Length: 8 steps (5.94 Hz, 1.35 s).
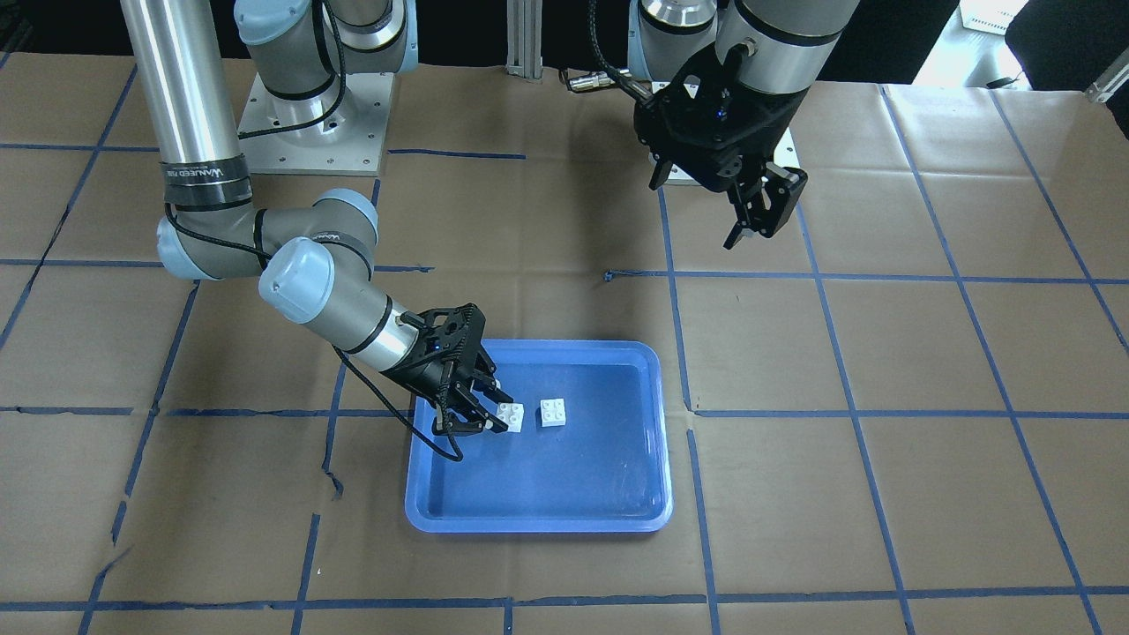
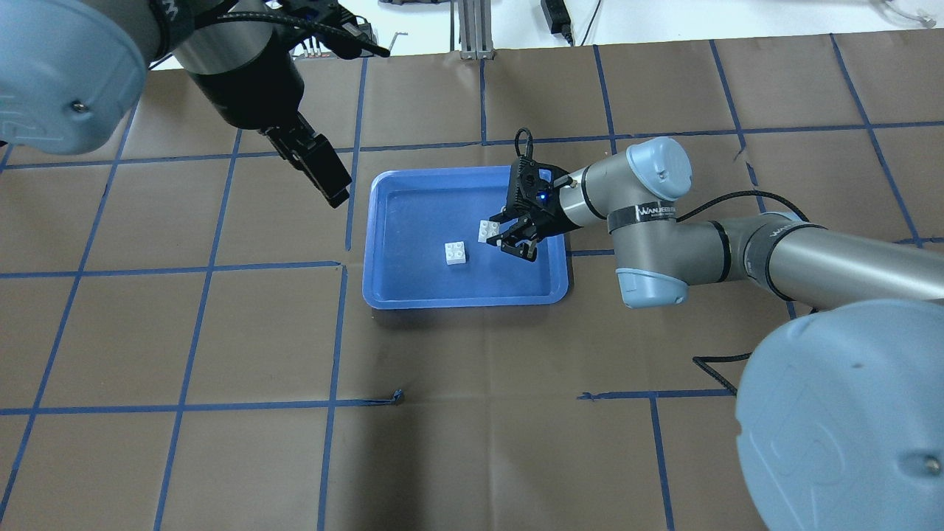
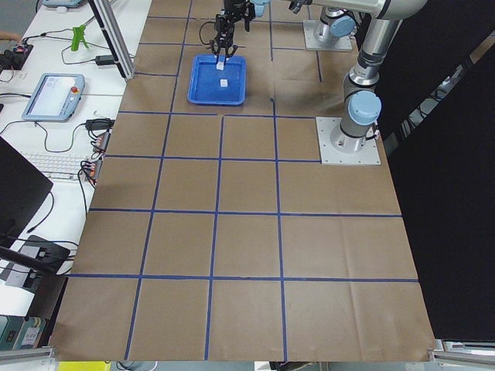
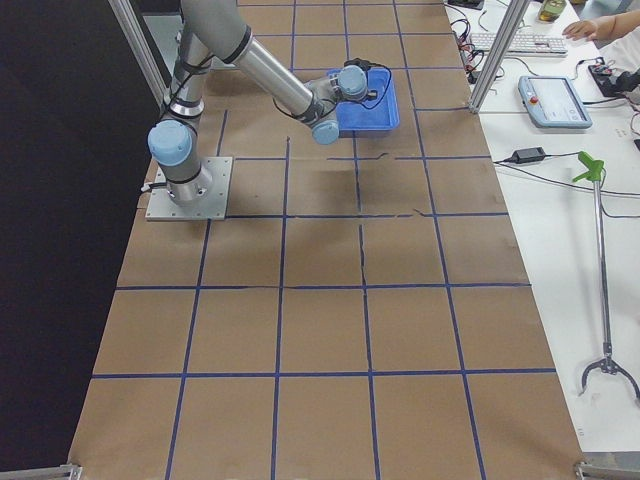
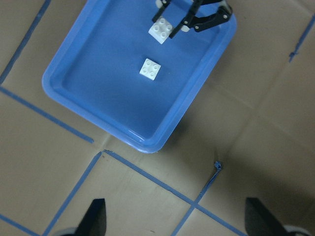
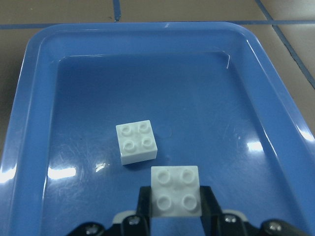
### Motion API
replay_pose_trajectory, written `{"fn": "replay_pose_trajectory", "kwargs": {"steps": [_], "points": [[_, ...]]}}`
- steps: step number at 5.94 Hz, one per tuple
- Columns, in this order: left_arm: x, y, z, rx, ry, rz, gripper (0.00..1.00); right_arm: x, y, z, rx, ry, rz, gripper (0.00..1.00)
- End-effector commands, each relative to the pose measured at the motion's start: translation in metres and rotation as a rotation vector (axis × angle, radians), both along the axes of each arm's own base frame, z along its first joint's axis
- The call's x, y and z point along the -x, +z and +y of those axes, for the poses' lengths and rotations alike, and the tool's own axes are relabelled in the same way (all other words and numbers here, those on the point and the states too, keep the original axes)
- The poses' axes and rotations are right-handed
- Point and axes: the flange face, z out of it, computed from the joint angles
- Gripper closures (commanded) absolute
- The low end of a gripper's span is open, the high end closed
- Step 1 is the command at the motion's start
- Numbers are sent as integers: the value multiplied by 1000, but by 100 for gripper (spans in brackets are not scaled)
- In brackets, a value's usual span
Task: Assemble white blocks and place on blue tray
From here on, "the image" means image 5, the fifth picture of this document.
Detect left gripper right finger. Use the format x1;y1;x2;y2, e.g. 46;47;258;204
245;197;293;236

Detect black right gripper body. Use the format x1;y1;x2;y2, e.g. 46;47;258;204
183;0;233;32

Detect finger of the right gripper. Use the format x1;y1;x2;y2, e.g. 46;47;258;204
152;0;171;22
169;18;191;39

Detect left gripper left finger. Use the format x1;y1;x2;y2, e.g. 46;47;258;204
74;198;107;236

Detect white block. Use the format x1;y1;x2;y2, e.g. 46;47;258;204
139;59;161;81
148;16;173;44

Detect blue plastic tray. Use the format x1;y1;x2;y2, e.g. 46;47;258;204
42;0;237;153

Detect brown paper table cover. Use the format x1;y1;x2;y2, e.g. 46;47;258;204
0;0;315;236

